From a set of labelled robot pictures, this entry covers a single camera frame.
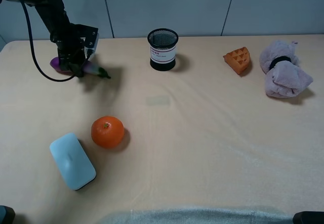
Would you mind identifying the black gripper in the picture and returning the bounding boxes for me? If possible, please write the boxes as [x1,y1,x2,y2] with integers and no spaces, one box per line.
[50,24,85,78]

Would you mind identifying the purple toy eggplant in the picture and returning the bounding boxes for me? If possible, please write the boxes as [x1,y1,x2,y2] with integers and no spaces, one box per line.
[50,57,111,79]

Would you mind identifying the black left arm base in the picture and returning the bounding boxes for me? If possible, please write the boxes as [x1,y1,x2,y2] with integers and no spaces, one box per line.
[0,205,16,224]

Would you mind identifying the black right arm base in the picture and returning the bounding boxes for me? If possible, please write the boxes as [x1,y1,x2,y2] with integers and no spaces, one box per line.
[293,211,324,224]

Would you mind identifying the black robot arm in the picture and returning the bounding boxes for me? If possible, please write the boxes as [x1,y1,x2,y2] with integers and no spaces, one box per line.
[2,0,89,82]

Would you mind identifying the orange toy tangerine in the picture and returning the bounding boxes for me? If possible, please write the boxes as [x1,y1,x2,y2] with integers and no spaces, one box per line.
[91,116,125,149]

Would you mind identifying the white rectangular box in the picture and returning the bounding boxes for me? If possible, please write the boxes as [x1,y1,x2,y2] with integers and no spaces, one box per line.
[50,133,97,191]

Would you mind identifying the black mesh pen cup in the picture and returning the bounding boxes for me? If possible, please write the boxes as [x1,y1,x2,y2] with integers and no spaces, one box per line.
[147,28,179,71]

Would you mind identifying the orange toy waffle slice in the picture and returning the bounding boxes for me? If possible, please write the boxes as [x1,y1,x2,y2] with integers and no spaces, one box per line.
[223,47,251,75]

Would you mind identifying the pink rolled towel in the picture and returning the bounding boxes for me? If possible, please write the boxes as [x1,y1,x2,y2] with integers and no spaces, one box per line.
[259,40,313,99]

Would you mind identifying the wrist camera on black plate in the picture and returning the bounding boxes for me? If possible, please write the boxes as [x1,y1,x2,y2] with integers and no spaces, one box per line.
[80,25,99,59]

